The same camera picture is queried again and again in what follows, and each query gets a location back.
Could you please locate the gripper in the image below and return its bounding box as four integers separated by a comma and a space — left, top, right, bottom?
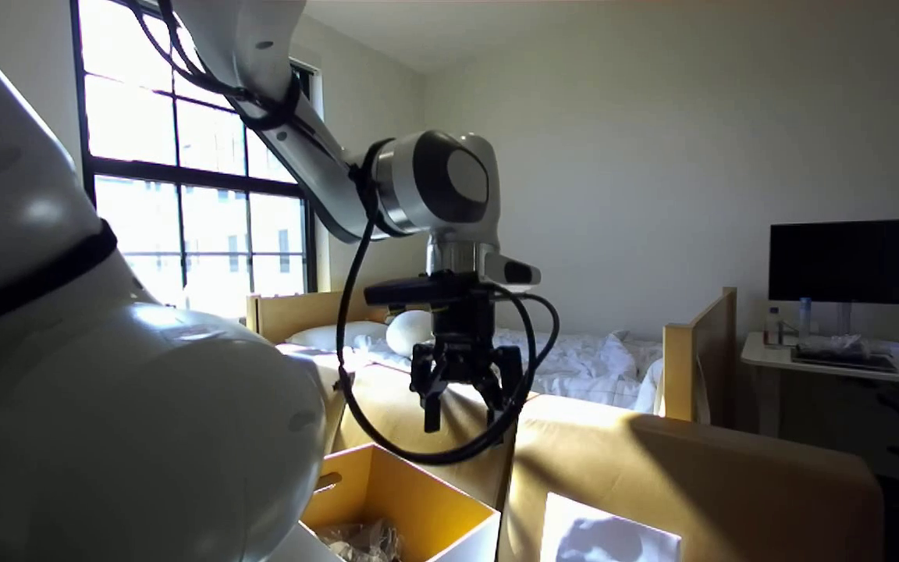
410, 295, 527, 435

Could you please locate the open cardboard box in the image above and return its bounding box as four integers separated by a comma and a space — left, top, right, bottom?
299, 443, 502, 562

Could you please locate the large closed cardboard box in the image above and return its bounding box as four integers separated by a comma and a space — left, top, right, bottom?
496, 393, 885, 562

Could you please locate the round white pillow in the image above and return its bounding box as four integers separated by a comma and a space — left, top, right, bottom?
385, 310, 435, 359

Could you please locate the white crumpled blanket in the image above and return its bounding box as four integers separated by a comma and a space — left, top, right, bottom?
352, 326, 665, 414

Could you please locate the flat white pillow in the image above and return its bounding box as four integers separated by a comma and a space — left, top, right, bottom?
285, 320, 389, 353

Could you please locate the clear plastic bag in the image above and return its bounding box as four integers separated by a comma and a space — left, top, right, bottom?
315, 518, 405, 562

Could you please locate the wooden bed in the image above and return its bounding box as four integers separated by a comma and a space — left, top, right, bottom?
246, 286, 739, 428

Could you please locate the window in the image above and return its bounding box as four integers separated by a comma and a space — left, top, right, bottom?
70, 0, 319, 317

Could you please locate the dark tray with plastic wrap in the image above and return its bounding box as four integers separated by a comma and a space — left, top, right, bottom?
790, 333, 899, 375

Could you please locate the monitor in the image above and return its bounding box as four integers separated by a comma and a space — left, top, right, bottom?
767, 217, 899, 306

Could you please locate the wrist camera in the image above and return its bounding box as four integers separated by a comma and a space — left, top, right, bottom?
363, 274, 499, 308

